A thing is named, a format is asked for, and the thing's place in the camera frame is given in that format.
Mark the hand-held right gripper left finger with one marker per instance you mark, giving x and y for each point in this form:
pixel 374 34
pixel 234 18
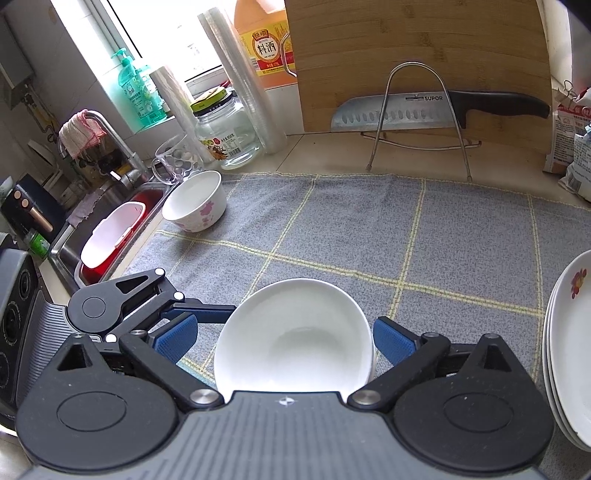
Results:
pixel 175 337

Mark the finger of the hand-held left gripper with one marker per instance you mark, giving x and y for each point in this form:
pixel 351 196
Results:
pixel 141 323
pixel 203 308

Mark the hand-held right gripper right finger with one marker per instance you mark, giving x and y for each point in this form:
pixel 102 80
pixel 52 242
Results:
pixel 392 341

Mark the white plate fruit print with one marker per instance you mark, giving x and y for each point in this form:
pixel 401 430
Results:
pixel 545 350

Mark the red drain basket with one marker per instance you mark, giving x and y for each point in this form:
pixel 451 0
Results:
pixel 99 274

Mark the white plastic container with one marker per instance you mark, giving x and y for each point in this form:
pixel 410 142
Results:
pixel 111 235

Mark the steel sink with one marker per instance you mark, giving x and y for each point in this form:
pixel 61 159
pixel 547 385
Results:
pixel 69 240

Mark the grey checked cloth mat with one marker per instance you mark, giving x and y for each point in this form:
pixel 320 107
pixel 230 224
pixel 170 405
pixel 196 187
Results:
pixel 461 240

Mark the black device copper buttons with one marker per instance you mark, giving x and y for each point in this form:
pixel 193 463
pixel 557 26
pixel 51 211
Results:
pixel 27 207

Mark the clear glass mug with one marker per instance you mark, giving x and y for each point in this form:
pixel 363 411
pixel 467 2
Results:
pixel 175 159

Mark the metal faucet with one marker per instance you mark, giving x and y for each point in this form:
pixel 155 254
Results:
pixel 124 161

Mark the glass jar yellow lid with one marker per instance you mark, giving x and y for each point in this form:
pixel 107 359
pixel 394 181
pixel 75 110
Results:
pixel 226 134

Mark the pink white rag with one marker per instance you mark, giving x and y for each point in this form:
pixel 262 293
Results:
pixel 83 136

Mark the small green bottle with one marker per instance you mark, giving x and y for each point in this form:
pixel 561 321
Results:
pixel 157 97

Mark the green dish soap bottle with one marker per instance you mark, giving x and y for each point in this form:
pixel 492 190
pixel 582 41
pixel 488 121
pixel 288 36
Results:
pixel 134 92

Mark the orange cooking wine bottle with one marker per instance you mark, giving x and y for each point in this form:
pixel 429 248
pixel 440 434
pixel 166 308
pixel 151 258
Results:
pixel 265 50

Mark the orange white food bag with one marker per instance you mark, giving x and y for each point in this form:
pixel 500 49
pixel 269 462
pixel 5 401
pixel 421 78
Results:
pixel 563 138

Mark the window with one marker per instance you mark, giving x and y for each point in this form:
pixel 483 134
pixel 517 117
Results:
pixel 184 37

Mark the metal binder clip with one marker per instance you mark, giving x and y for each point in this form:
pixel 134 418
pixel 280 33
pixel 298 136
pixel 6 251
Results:
pixel 565 90

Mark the bamboo cutting board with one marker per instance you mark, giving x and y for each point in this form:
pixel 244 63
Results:
pixel 415 37

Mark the grey wall box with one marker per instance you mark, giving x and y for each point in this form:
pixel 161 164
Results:
pixel 16 55

